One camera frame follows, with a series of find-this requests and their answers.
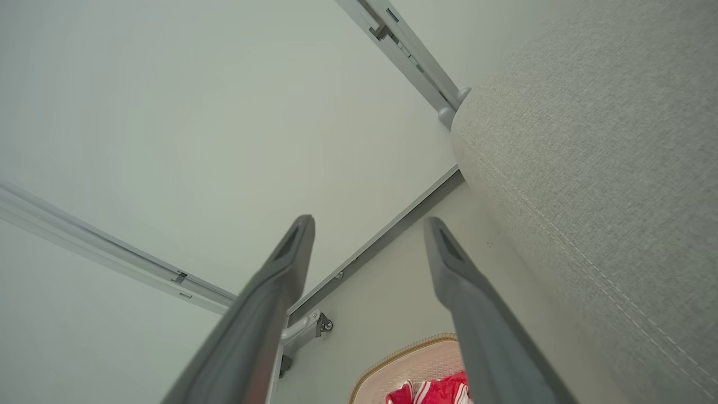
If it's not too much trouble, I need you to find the light grey fabric sofa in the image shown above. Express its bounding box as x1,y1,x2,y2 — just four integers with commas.
450,0,718,404

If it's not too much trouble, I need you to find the cream perforated laundry basket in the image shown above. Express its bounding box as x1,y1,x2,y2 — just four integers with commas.
349,333,475,404

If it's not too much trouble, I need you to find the red white-striped garment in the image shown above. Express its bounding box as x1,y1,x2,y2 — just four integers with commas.
385,370,472,404

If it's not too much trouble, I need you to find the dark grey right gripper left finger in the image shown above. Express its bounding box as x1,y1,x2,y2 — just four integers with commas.
162,215,316,404

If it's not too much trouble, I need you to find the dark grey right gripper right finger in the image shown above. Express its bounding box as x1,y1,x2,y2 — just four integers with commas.
424,217,578,404

